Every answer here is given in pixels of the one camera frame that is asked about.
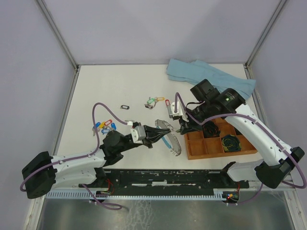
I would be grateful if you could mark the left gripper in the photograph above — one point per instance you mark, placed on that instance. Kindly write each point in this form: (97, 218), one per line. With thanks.
(153, 134)

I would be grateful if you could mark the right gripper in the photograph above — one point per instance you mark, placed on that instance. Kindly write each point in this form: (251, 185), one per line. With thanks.
(188, 125)

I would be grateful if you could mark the large keyring holder blue handle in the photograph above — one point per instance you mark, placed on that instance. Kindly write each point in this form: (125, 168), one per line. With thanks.
(169, 139)

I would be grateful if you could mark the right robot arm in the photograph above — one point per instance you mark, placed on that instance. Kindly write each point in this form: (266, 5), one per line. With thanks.
(278, 158)

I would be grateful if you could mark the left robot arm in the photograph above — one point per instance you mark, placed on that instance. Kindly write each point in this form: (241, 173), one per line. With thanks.
(44, 172)

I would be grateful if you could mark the wooden compartment tray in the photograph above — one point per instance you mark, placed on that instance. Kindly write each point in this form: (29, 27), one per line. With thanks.
(199, 147)

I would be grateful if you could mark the rolled orange-dotted tie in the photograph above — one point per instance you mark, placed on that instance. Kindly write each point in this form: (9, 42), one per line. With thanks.
(210, 130)

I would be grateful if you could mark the green yellow tag key bunch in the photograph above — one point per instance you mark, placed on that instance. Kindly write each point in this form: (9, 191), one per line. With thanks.
(151, 102)

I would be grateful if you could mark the black tag key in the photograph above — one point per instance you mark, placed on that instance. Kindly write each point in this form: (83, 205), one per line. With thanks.
(126, 107)

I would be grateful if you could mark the coloured tag key bunch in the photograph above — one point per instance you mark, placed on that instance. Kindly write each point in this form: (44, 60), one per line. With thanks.
(104, 127)

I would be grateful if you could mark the rolled blue-yellow tie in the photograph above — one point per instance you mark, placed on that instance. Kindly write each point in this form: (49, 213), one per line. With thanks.
(231, 143)

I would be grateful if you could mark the light blue cloth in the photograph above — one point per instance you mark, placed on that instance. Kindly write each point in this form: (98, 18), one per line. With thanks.
(197, 71)

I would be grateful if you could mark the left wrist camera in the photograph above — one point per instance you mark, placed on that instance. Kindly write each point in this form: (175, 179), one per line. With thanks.
(137, 133)

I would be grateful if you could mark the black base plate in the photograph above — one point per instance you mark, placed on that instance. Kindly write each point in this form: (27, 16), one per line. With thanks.
(122, 182)

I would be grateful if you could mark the grey cable duct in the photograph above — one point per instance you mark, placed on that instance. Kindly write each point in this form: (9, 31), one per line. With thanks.
(84, 194)

